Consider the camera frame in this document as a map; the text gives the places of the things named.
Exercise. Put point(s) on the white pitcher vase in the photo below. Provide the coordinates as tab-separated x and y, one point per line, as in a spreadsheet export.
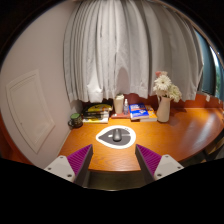
163	111

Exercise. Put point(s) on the white wall socket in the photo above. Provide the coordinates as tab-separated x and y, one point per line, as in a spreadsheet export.
207	98

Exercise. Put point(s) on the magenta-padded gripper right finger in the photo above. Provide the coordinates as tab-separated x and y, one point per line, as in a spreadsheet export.
165	166

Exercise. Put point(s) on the blue book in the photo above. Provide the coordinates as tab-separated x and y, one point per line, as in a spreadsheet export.
138	111

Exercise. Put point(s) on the dark glass window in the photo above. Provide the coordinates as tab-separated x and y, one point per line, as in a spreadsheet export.
208	70

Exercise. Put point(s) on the white flower bunch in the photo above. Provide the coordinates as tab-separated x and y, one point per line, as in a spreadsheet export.
163	83

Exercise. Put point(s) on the orange book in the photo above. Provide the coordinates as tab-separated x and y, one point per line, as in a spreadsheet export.
152	116

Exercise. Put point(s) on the white wall panel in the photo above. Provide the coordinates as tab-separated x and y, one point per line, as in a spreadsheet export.
28	110

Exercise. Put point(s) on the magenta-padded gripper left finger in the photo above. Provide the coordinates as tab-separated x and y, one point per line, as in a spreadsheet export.
63	166

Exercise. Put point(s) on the black computer mouse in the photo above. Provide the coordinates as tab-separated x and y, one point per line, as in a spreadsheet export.
117	135

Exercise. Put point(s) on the white and yellow book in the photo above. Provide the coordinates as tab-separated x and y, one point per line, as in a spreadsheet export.
95	120

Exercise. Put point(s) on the white and grey mouse pad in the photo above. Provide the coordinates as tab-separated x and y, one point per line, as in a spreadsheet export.
101	138

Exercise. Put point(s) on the cream lidded tumbler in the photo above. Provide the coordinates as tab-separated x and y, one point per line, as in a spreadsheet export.
118	105

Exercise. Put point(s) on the clear spray bottle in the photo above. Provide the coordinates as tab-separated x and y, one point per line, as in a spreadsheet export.
126	108

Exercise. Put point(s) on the red book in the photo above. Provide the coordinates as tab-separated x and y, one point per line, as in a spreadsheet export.
118	116

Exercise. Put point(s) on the white pleated curtain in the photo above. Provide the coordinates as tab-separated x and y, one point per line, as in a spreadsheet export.
133	46

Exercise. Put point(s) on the yellow and black book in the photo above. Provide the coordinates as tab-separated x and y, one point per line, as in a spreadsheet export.
99	107

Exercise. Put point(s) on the dark green mug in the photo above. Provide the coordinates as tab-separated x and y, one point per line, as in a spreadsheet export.
76	120

